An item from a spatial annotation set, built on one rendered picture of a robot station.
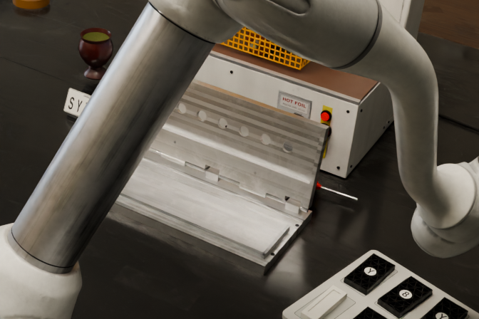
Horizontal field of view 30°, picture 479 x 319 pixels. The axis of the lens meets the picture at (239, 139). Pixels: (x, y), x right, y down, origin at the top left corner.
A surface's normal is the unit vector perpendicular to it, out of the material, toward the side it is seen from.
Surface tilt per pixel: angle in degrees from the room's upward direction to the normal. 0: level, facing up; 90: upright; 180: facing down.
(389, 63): 103
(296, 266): 0
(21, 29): 0
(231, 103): 79
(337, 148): 90
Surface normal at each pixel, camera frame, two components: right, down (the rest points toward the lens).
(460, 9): 0.08, -0.84
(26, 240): -0.42, 0.00
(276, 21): -0.06, 0.77
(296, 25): 0.15, 0.69
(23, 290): 0.14, 0.22
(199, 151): -0.46, 0.28
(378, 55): 0.55, 0.61
